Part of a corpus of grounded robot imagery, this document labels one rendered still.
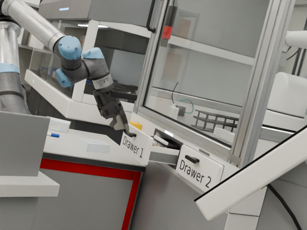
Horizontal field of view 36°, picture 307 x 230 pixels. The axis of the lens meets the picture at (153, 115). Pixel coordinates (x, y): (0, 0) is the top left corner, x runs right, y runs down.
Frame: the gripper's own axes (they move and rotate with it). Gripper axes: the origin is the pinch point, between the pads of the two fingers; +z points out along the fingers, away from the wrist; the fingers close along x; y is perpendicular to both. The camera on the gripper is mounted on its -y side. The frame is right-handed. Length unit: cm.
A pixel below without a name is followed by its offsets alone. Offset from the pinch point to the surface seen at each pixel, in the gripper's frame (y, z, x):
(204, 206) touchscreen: 15, -15, 102
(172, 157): -10.0, 14.2, 12.9
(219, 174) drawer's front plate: -13.2, 12.1, 46.0
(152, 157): -2.6, 10.5, 12.9
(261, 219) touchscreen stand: 1, -1, 95
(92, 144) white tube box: 11.8, 7.2, -22.0
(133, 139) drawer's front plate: -1.3, 5.5, -1.3
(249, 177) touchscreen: 6, -19, 106
